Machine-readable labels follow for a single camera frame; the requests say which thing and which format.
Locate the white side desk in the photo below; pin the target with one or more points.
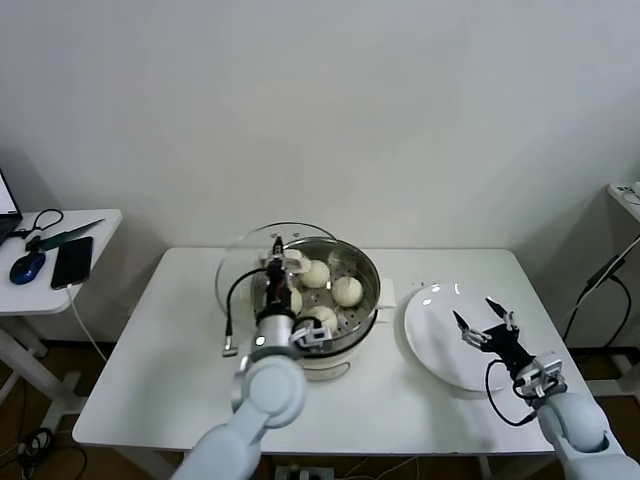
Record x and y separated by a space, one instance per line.
622 207

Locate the white steamed baozi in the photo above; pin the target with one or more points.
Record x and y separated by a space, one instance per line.
317 275
322 315
296 300
347 291

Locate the black laptop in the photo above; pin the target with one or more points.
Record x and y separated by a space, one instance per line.
6 220

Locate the white power strip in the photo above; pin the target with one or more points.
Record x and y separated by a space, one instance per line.
305 472

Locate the blue computer mouse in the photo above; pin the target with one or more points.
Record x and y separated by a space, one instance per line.
27 267

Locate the white electric cooker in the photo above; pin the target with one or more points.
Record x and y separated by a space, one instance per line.
350 350

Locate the green blade knife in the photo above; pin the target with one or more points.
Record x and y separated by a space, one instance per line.
57 240

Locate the black smartphone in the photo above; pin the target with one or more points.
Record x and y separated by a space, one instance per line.
72 262

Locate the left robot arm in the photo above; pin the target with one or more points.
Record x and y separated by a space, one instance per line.
270 390

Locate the white round plate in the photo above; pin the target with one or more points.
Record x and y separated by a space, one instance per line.
430 330

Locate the stainless steel steamer basket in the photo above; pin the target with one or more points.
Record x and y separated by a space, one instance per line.
360 270

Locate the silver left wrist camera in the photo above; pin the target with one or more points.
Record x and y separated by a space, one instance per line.
315 335

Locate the white side table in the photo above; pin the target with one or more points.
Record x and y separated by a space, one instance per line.
30 300

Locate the round glass pot lid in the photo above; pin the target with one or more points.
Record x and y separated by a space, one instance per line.
296 264

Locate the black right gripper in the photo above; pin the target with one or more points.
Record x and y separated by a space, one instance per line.
507 350

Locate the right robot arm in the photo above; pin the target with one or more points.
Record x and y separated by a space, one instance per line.
575 425

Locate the white labelled object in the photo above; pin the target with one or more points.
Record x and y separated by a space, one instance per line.
632 195

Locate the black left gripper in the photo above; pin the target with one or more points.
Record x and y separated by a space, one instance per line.
277 295

